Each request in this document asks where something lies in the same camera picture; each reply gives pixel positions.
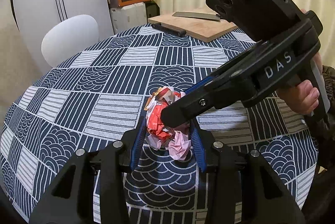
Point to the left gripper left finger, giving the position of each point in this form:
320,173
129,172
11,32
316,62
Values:
69,197

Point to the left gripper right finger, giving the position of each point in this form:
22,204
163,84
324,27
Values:
245,188

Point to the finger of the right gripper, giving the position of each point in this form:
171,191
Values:
218,94
199,84

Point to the pink red wrapper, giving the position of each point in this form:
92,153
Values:
160,136

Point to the kitchen cleaver knife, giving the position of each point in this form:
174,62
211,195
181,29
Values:
197,15

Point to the person's right hand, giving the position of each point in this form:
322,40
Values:
302,99

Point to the wooden cutting board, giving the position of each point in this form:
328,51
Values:
204,30

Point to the blue patterned tablecloth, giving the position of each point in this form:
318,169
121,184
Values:
92,98

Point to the black box beside styrofoam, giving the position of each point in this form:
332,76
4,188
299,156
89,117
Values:
152,9

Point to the white styrofoam box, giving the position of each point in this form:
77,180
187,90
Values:
127,17

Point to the white chair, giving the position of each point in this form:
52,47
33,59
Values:
68,38

